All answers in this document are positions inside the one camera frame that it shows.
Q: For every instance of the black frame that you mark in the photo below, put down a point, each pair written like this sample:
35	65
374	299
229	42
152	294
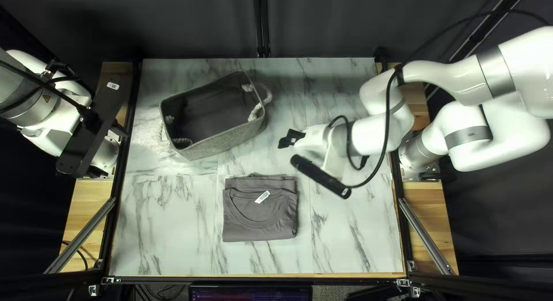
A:
262	24

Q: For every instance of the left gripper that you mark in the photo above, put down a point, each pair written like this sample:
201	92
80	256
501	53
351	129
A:
47	134

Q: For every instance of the grey sweatshirt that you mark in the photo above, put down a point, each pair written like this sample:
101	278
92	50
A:
259	214

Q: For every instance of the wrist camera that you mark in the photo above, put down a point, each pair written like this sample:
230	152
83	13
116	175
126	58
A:
93	124
319	176

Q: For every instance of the grey fabric basket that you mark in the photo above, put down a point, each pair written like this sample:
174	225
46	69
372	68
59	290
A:
216	119

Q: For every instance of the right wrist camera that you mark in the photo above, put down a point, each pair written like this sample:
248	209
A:
319	176

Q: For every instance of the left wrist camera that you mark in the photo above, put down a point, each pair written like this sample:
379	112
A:
93	124

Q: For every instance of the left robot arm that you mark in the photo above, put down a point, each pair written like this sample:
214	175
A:
21	67

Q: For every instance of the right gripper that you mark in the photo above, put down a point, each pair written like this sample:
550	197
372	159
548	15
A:
322	141

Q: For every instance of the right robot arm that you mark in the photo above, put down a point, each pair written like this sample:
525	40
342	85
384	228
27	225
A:
475	132

